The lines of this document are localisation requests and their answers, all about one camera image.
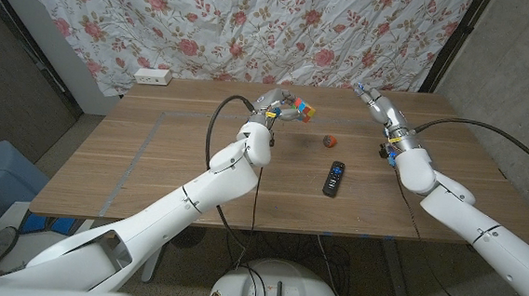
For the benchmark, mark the red and grey ball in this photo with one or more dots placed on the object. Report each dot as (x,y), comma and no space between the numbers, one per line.
(330,141)

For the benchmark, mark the floral backdrop cloth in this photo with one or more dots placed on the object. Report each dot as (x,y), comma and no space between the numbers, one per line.
(254,26)

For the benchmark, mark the black backdrop stand pole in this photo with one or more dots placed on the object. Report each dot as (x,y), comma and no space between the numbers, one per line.
(41,64)
(454,44)

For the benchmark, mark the black TV remote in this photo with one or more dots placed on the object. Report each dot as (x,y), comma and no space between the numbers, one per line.
(333,181)

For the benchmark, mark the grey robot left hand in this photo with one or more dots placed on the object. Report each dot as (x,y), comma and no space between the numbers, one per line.
(268,99)

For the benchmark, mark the white power strip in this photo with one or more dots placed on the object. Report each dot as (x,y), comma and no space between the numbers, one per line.
(153,77)

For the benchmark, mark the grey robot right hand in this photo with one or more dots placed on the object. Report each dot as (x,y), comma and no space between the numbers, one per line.
(388,112)

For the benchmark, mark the multicoloured rubiks cube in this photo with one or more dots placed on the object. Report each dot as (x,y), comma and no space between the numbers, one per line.
(305,110)

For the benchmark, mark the grey table leg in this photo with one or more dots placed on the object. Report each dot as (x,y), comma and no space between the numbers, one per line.
(395,274)

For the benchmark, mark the white low platform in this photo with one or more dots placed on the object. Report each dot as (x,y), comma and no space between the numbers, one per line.
(33,244)

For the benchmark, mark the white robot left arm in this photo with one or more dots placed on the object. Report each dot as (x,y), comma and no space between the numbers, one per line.
(206,186)

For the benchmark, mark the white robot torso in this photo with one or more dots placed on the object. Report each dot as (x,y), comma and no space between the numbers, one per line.
(273,284)

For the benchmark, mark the white table leg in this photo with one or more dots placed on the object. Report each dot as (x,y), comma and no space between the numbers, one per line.
(151,270)

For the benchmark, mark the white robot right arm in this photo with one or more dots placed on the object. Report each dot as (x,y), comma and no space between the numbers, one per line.
(474,223)

